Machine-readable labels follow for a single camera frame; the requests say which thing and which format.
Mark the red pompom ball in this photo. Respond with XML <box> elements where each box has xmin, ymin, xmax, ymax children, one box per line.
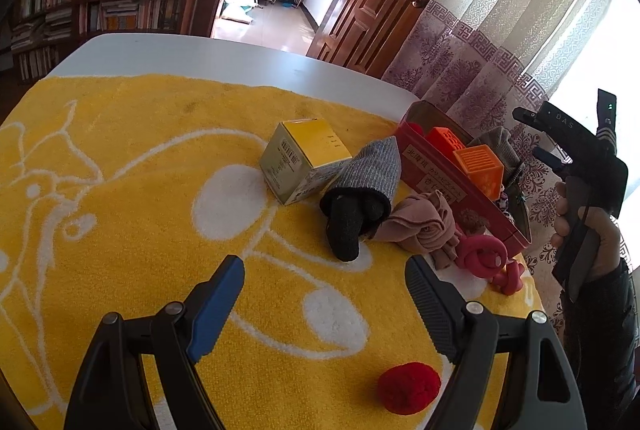
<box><xmin>407</xmin><ymin>122</ymin><xmax>425</xmax><ymax>138</ymax></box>
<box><xmin>376</xmin><ymin>362</ymin><xmax>442</xmax><ymax>416</ymax></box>

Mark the orange ribbed cube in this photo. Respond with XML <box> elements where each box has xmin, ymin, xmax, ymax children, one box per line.
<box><xmin>454</xmin><ymin>144</ymin><xmax>504</xmax><ymax>202</ymax></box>

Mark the beige pink cloth bundle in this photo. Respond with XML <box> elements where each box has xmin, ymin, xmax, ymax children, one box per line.
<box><xmin>373</xmin><ymin>190</ymin><xmax>460</xmax><ymax>270</ymax></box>

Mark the large orange cat cube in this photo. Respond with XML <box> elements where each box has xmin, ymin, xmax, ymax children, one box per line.
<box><xmin>425</xmin><ymin>127</ymin><xmax>465</xmax><ymax>162</ymax></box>

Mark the grey black sock roll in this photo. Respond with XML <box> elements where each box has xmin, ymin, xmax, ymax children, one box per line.
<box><xmin>319</xmin><ymin>135</ymin><xmax>401</xmax><ymax>262</ymax></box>

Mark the yellow cardboard box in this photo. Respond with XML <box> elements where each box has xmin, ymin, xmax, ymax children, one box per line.
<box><xmin>259</xmin><ymin>118</ymin><xmax>352</xmax><ymax>206</ymax></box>

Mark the right hand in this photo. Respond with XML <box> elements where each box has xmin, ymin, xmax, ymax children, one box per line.
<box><xmin>549</xmin><ymin>181</ymin><xmax>624</xmax><ymax>284</ymax></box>

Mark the red biscuit tin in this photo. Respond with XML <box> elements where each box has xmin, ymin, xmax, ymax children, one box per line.
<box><xmin>395</xmin><ymin>101</ymin><xmax>532</xmax><ymax>257</ymax></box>

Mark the purple patterned curtain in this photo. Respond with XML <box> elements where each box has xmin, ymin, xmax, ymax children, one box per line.
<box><xmin>385</xmin><ymin>0</ymin><xmax>639</xmax><ymax>328</ymax></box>

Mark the yellow white towel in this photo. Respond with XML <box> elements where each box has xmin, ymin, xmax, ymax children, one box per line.
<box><xmin>0</xmin><ymin>72</ymin><xmax>544</xmax><ymax>430</ymax></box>

